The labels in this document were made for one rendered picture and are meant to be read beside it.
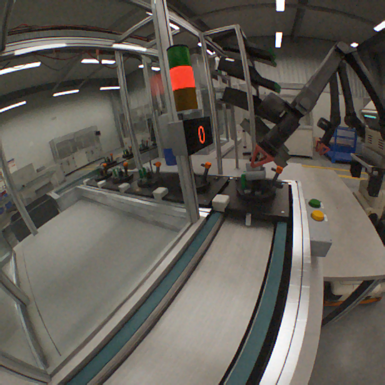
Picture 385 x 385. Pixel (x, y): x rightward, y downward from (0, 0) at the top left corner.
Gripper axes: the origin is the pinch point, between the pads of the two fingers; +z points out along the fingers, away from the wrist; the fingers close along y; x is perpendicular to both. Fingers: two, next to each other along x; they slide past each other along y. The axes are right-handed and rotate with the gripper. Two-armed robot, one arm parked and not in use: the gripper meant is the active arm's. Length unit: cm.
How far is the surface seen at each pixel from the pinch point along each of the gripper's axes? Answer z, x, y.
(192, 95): -10.7, -20.2, 19.8
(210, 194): 17.8, -4.2, 5.4
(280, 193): 2.2, 14.4, -1.6
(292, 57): -318, -118, -869
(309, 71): -313, -5, -873
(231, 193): 13.2, 1.3, 2.7
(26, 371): 12, -6, 75
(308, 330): 1, 32, 38
